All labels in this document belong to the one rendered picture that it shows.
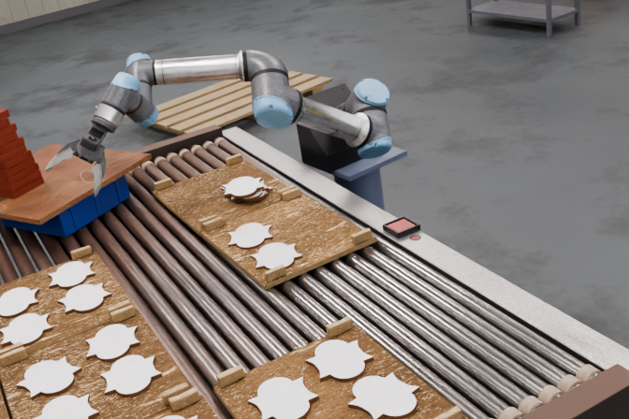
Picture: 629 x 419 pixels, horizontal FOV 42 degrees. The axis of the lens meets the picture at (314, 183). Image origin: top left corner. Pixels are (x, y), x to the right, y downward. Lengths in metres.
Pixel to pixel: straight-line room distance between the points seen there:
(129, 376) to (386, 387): 0.57
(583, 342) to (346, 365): 0.50
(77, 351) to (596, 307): 2.25
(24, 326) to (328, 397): 0.86
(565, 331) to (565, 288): 1.86
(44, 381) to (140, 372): 0.22
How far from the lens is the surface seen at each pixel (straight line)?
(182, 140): 3.16
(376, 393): 1.65
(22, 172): 2.74
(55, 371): 1.96
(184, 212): 2.57
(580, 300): 3.62
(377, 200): 2.95
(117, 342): 1.99
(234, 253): 2.25
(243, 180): 2.60
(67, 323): 2.15
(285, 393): 1.69
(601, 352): 1.79
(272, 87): 2.40
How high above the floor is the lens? 1.98
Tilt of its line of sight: 24 degrees down
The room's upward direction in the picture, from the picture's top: 9 degrees counter-clockwise
